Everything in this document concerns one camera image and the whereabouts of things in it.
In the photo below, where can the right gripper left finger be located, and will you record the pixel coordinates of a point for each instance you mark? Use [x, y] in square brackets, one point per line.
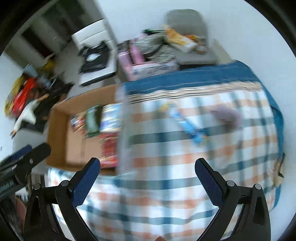
[71, 194]

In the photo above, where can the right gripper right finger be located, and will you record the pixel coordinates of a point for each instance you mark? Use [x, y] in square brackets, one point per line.
[223, 194]

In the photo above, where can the blue yellow stick packet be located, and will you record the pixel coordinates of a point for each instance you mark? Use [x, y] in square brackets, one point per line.
[197, 135]

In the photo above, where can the lilac soft cloth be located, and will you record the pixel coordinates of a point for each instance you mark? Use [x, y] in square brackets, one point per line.
[229, 116]

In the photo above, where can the green patterned packet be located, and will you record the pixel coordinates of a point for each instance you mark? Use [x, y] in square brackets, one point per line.
[93, 120]

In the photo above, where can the red snack packet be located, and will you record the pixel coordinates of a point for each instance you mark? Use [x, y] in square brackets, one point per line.
[108, 143]

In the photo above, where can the orange snack bag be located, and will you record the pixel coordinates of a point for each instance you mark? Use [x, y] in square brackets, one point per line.
[77, 122]

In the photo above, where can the left hand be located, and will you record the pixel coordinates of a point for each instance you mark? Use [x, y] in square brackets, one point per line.
[20, 212]

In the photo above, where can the right hand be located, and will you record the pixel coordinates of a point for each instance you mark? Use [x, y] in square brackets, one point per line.
[160, 238]

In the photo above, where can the cardboard box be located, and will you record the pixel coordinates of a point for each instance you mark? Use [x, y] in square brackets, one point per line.
[70, 148]

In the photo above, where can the white goose plush toy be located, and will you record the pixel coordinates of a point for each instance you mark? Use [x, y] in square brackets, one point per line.
[28, 114]

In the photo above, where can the red bag on floor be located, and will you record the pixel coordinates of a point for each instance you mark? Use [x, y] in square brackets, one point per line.
[22, 96]

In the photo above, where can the plaid blanket blue border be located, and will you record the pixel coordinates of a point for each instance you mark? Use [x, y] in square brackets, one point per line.
[155, 191]

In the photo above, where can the black plastic bag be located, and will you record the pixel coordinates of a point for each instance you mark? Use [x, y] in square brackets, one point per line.
[95, 58]

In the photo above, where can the tape roll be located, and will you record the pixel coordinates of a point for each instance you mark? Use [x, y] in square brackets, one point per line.
[201, 49]

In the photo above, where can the pink suitcase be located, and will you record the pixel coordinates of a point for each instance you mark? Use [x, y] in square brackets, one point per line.
[129, 58]

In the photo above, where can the yellow white snack bag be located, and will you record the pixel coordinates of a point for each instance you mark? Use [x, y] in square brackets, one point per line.
[178, 41]

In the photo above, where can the patterned bucket hat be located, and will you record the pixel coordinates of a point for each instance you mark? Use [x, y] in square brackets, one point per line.
[154, 48]

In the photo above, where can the grey chair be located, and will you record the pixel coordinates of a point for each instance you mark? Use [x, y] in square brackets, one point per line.
[190, 23]

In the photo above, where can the white chair black frame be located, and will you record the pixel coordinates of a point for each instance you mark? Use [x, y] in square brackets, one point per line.
[91, 36]

